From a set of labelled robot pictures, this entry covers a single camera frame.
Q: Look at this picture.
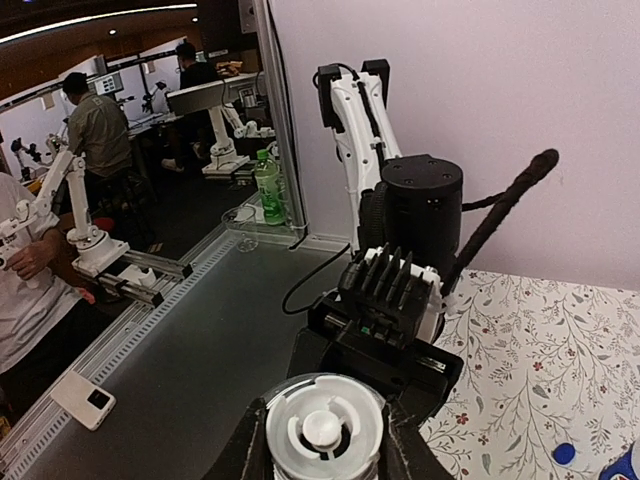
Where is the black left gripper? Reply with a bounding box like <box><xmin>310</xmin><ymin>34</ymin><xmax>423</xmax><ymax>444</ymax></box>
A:
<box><xmin>287</xmin><ymin>294</ymin><xmax>463</xmax><ymax>427</ymax></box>

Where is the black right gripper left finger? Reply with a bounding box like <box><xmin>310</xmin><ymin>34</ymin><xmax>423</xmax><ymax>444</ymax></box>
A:
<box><xmin>202</xmin><ymin>397</ymin><xmax>275</xmax><ymax>480</ymax></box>

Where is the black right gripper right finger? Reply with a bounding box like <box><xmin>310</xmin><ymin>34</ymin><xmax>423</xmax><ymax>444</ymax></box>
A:
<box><xmin>377</xmin><ymin>397</ymin><xmax>454</xmax><ymax>480</ymax></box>

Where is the white bottle cap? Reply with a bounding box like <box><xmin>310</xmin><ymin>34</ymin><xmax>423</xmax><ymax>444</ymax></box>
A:
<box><xmin>264</xmin><ymin>373</ymin><xmax>387</xmax><ymax>471</ymax></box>

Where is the blue bottle cap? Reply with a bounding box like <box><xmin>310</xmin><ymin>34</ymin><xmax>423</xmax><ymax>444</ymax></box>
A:
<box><xmin>552</xmin><ymin>442</ymin><xmax>576</xmax><ymax>466</ymax></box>

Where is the clear Pepsi plastic bottle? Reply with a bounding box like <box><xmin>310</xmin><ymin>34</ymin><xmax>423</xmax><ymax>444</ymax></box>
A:
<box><xmin>595</xmin><ymin>440</ymin><xmax>640</xmax><ymax>480</ymax></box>

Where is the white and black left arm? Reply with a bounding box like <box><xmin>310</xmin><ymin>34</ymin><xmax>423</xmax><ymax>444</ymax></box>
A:
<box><xmin>289</xmin><ymin>59</ymin><xmax>463</xmax><ymax>425</ymax></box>

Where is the green tea bottle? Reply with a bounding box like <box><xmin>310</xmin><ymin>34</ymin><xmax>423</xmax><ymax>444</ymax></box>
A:
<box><xmin>254</xmin><ymin>149</ymin><xmax>286</xmax><ymax>226</ymax></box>

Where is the floral patterned table mat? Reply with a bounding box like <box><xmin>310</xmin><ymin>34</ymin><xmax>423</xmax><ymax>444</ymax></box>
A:
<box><xmin>421</xmin><ymin>270</ymin><xmax>639</xmax><ymax>479</ymax></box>

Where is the white power bank device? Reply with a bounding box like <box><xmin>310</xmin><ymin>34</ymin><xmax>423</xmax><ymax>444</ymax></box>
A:
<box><xmin>50</xmin><ymin>371</ymin><xmax>116</xmax><ymax>431</ymax></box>

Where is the clear plastic cup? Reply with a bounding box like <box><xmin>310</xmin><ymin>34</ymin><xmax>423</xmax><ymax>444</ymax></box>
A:
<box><xmin>221</xmin><ymin>205</ymin><xmax>259</xmax><ymax>253</ymax></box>

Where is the person in white shirt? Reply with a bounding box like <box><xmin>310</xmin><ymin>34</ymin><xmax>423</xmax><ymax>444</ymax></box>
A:
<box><xmin>0</xmin><ymin>171</ymin><xmax>96</xmax><ymax>421</ymax></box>

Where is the person in black shirt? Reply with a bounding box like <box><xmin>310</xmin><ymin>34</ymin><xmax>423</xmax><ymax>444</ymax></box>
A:
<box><xmin>161</xmin><ymin>42</ymin><xmax>220</xmax><ymax>173</ymax></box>

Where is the person in grey shirt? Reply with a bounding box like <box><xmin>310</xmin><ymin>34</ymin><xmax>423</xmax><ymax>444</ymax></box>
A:
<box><xmin>62</xmin><ymin>72</ymin><xmax>133</xmax><ymax>209</ymax></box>

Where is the left wrist camera on white mount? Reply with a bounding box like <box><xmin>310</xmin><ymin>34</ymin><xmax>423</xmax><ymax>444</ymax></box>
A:
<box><xmin>338</xmin><ymin>245</ymin><xmax>448</xmax><ymax>350</ymax></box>

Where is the black braided left camera cable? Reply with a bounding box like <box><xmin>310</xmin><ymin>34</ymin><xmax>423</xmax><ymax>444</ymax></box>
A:
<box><xmin>439</xmin><ymin>148</ymin><xmax>560</xmax><ymax>301</ymax></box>

